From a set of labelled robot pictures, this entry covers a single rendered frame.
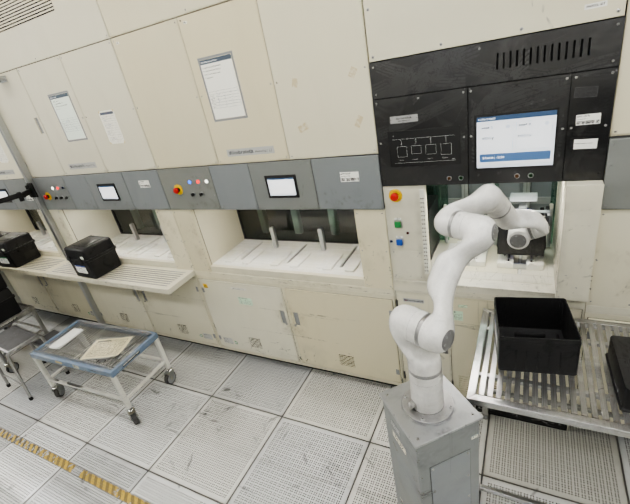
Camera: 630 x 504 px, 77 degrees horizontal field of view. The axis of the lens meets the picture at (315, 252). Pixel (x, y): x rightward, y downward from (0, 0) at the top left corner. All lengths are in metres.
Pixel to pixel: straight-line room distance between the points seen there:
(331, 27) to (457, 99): 0.62
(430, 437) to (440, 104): 1.29
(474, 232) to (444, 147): 0.56
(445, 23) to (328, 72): 0.52
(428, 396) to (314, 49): 1.52
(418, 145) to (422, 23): 0.47
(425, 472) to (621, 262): 1.16
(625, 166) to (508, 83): 0.52
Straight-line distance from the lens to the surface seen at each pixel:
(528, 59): 1.78
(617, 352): 1.86
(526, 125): 1.82
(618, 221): 1.97
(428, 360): 1.48
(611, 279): 2.09
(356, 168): 1.99
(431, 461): 1.68
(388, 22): 1.85
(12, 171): 4.27
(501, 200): 1.58
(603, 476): 2.57
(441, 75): 1.82
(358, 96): 1.92
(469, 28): 1.79
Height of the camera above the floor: 2.01
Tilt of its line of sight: 26 degrees down
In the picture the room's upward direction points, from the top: 12 degrees counter-clockwise
